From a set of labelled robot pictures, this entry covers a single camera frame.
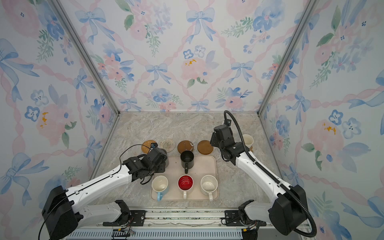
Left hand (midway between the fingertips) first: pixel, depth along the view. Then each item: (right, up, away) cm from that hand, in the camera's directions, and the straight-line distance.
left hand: (162, 163), depth 81 cm
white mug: (+26, -12, +3) cm, 29 cm away
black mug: (+13, 0, +10) cm, 16 cm away
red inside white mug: (+12, -12, +2) cm, 17 cm away
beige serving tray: (+23, -4, +11) cm, 26 cm away
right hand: (+30, +15, +1) cm, 34 cm away
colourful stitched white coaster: (-1, +8, +19) cm, 21 cm away
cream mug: (+51, +12, +11) cm, 53 cm away
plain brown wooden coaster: (+24, +6, +19) cm, 31 cm away
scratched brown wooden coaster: (+11, +7, +19) cm, 23 cm away
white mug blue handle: (-2, -11, 0) cm, 11 cm away
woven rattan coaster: (-15, +8, +22) cm, 28 cm away
